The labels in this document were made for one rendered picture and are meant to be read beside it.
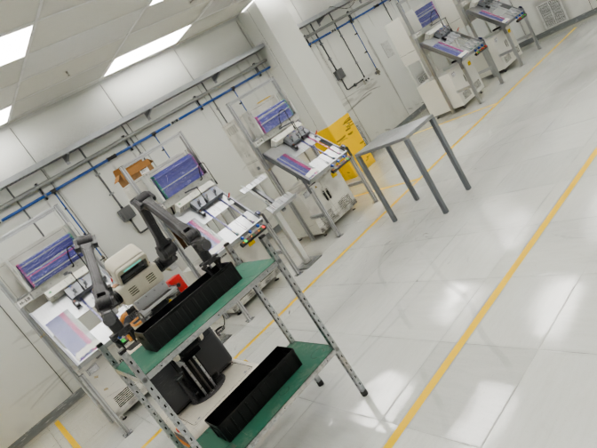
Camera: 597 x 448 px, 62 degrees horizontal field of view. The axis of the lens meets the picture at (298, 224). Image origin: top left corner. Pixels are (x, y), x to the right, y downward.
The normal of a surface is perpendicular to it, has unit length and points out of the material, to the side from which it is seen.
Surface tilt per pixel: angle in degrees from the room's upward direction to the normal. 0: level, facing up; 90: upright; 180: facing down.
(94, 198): 90
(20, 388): 90
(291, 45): 90
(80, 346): 47
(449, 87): 90
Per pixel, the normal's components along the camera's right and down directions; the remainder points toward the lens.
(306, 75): 0.55, -0.13
